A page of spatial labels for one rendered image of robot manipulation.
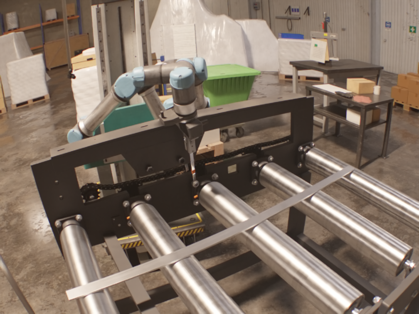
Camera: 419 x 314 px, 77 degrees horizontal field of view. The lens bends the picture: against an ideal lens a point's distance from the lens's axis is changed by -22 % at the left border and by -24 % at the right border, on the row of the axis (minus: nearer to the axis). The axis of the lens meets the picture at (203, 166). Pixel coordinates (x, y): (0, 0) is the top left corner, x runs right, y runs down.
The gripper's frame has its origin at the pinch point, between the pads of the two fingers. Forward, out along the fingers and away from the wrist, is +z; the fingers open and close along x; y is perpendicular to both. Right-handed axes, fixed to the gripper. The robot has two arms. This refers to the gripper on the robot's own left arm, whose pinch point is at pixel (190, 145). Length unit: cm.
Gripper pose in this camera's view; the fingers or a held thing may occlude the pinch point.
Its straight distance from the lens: 121.3
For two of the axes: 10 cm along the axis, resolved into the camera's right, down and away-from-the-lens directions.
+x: -5.1, -5.7, 6.4
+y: 8.6, -4.0, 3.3
